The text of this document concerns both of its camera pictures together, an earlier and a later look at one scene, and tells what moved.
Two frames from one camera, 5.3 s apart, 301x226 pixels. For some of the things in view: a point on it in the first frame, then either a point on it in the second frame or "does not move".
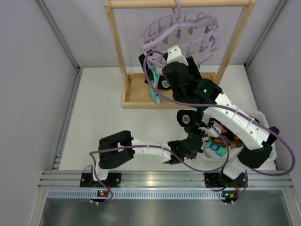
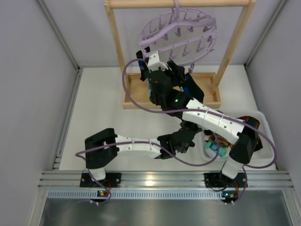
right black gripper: x=150 y=76 → x=157 y=72
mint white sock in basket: x=213 y=150 does not move
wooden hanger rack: x=135 y=92 does not move
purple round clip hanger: x=198 y=32 does not move
